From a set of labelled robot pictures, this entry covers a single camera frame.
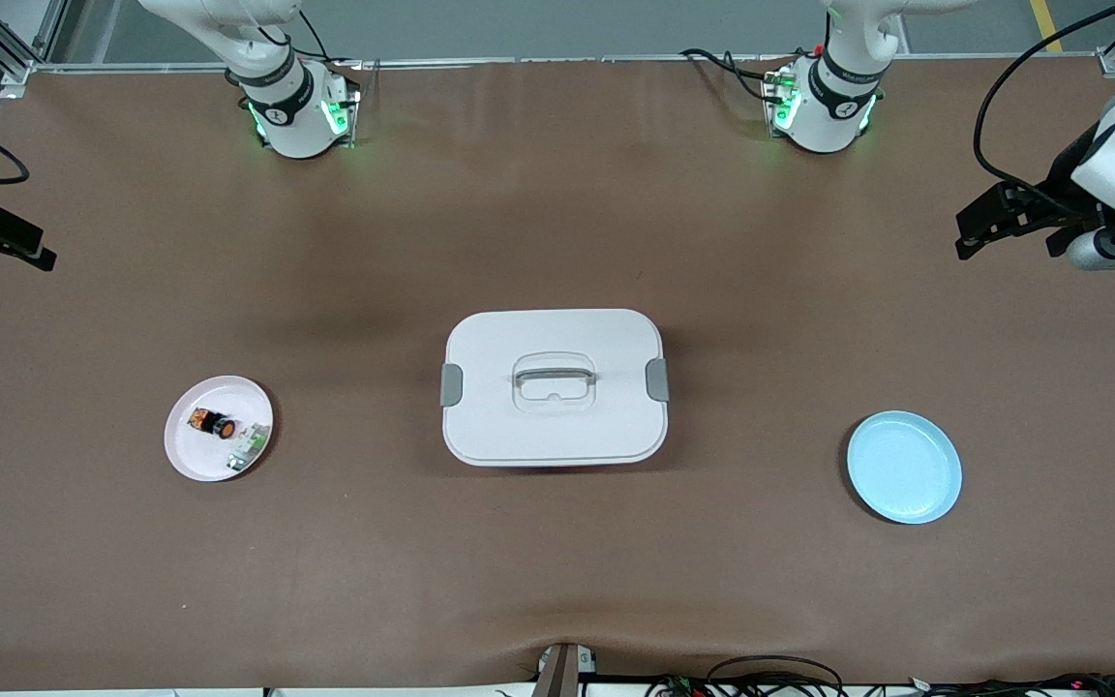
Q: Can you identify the orange black push-button switch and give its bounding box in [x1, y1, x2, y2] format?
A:
[188, 408, 237, 442]

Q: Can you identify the brown table mat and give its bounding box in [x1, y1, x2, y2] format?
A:
[0, 53, 1115, 693]

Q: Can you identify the pink round plate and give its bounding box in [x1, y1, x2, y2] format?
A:
[164, 375, 275, 483]

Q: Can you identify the light blue round plate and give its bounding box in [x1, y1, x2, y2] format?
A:
[846, 410, 963, 526]

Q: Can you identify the white lidded storage box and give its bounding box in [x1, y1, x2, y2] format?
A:
[439, 308, 671, 469]

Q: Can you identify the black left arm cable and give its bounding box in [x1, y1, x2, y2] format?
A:
[972, 0, 1115, 206]

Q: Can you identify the green white switch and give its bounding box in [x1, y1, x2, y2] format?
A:
[226, 421, 274, 473]

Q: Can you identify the black left base cable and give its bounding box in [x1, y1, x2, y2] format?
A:
[681, 46, 783, 103]

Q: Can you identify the black base cable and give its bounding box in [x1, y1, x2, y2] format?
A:
[296, 10, 362, 74]
[681, 46, 783, 103]

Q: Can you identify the black right base cable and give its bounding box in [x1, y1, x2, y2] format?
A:
[296, 10, 362, 74]

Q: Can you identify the black cable bundle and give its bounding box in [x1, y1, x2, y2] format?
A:
[843, 671, 1115, 697]

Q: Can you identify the gray lid handle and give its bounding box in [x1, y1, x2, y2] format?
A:
[513, 353, 598, 412]

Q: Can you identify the black looped cable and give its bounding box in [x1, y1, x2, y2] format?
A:
[706, 655, 846, 697]

